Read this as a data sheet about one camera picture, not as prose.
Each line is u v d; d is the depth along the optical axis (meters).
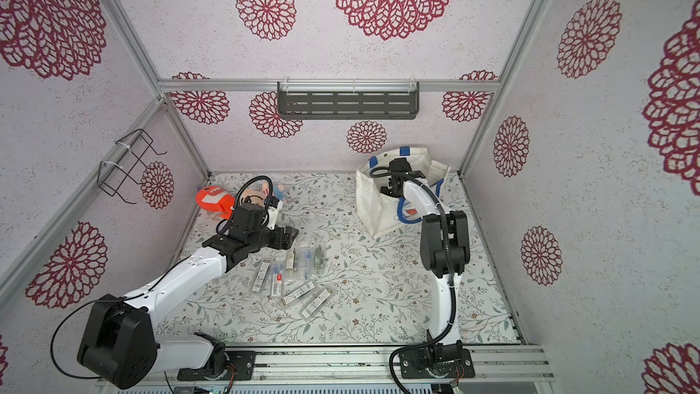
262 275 0.90
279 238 0.75
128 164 0.80
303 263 0.92
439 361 0.65
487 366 0.75
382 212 0.90
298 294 0.85
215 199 1.02
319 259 0.93
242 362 0.74
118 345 0.41
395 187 0.76
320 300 0.83
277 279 0.88
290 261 0.92
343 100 0.95
